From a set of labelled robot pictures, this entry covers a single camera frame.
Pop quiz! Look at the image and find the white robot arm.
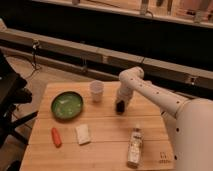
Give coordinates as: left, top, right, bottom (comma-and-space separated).
115, 67, 213, 171

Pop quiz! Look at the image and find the orange carrot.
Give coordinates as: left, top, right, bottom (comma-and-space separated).
51, 127, 62, 148

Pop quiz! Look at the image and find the green bowl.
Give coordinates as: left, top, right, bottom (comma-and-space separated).
51, 91, 83, 120

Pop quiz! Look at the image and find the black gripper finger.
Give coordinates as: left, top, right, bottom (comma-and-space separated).
116, 100, 125, 114

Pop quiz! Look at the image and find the black hanging cable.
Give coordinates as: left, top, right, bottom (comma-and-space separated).
30, 39, 43, 73

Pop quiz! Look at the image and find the black office chair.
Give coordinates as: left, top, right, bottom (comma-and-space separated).
0, 50, 37, 148

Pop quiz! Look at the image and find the white plastic bottle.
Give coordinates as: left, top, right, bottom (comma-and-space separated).
127, 125, 143, 167

